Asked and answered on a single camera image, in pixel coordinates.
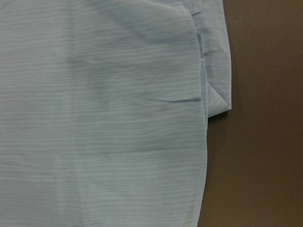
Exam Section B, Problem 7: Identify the light blue button-up shirt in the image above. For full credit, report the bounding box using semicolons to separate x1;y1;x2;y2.
0;0;232;227

